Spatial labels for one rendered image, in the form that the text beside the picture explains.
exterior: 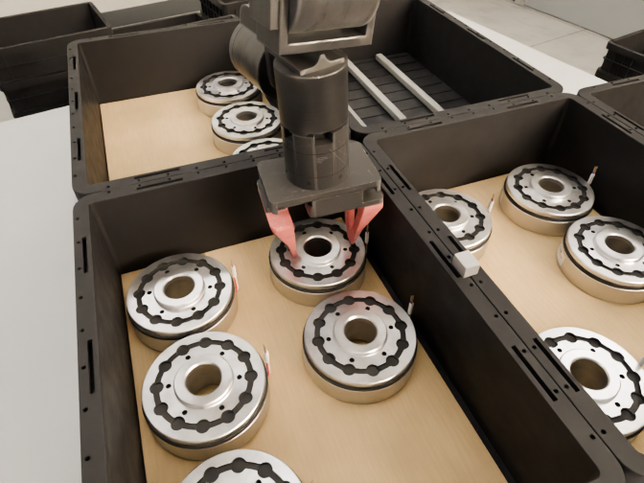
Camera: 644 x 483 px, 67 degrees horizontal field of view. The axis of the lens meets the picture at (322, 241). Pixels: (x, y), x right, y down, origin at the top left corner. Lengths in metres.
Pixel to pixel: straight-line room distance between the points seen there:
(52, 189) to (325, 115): 0.67
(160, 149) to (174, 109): 0.11
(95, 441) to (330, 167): 0.26
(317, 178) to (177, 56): 0.51
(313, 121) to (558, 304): 0.32
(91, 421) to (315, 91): 0.27
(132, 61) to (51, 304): 0.39
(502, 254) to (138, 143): 0.53
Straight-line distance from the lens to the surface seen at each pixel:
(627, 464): 0.37
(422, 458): 0.43
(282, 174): 0.45
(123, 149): 0.77
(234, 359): 0.44
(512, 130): 0.67
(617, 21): 3.74
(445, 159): 0.63
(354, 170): 0.45
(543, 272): 0.59
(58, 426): 0.65
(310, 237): 0.52
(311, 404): 0.45
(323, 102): 0.38
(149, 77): 0.89
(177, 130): 0.79
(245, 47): 0.45
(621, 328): 0.57
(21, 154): 1.09
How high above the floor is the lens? 1.23
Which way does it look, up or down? 44 degrees down
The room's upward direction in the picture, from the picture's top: straight up
